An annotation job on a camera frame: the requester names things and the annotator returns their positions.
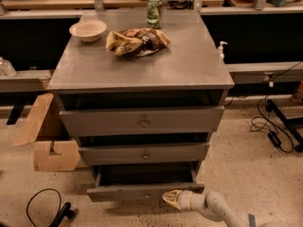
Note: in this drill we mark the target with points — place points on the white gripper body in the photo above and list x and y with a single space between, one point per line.
187 200

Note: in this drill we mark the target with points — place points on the black stand leg right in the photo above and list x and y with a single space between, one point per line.
289 123

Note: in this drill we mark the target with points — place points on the white bowl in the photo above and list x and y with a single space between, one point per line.
88 31

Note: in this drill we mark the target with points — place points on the grey drawer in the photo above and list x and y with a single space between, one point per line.
180 151
143 181
140 113

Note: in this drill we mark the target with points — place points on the grey top drawer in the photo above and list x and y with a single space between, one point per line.
140 113

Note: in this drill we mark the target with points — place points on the black stand leg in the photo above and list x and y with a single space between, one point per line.
289 123
16 112

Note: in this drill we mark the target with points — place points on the green soda can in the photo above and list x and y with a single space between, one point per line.
154 13

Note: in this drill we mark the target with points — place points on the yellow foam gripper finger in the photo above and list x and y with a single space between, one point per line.
171 198

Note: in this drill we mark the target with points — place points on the clear plastic container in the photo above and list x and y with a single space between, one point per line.
6 69

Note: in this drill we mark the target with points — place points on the crumpled chip bag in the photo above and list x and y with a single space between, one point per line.
136 42

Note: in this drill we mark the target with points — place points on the grey middle drawer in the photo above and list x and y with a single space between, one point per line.
180 151

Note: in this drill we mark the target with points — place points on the black stand leg left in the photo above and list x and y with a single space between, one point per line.
16 112

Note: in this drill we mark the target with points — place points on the blue floor tape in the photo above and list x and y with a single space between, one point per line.
252 220

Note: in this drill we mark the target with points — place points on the cardboard box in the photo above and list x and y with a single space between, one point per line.
53 149

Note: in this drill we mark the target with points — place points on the grey bottom drawer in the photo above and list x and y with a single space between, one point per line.
143 181

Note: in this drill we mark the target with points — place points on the grey drawer cabinet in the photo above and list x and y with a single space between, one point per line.
190 63

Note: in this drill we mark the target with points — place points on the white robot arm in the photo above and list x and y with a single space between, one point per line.
212 206

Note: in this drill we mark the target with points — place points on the orange bottle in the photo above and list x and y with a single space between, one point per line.
297 96

